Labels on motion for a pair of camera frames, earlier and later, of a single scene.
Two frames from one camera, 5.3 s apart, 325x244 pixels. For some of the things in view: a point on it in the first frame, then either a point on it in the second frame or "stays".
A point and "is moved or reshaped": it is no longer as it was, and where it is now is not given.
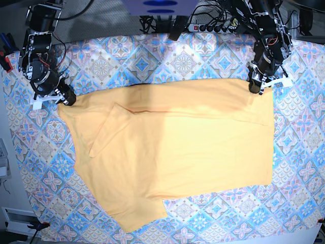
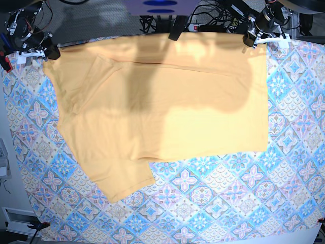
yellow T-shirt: [136, 144] is moved or reshaped
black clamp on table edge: [177, 26] stays
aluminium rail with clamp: [22, 221] stays
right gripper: [265, 66] → [264, 25]
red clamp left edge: [7, 60] stays
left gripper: [51, 82] → [37, 41]
